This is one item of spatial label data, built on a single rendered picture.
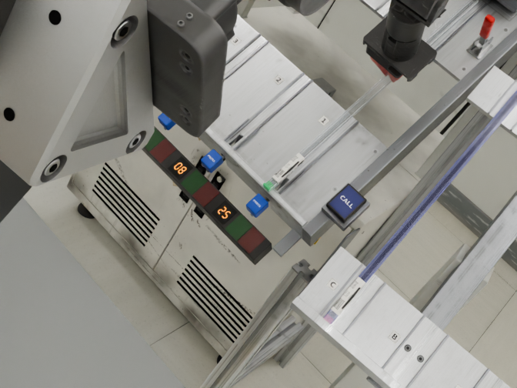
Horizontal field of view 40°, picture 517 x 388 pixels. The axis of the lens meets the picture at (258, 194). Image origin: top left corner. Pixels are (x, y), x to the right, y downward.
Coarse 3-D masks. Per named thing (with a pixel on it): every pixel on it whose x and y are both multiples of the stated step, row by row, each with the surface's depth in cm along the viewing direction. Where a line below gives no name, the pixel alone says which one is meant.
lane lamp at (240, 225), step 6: (240, 216) 115; (234, 222) 115; (240, 222) 115; (246, 222) 115; (228, 228) 115; (234, 228) 115; (240, 228) 115; (246, 228) 115; (234, 234) 114; (240, 234) 114
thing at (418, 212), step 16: (512, 96) 105; (496, 128) 104; (480, 144) 103; (464, 160) 103; (448, 176) 102; (432, 192) 101; (416, 208) 101; (400, 240) 100; (384, 256) 99; (368, 272) 99
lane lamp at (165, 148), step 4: (164, 140) 121; (160, 144) 121; (164, 144) 120; (168, 144) 120; (156, 148) 120; (160, 148) 120; (164, 148) 120; (168, 148) 120; (172, 148) 120; (152, 152) 120; (156, 152) 120; (160, 152) 120; (164, 152) 120; (168, 152) 120; (172, 152) 120; (156, 156) 120; (160, 156) 120; (164, 156) 120; (160, 160) 120
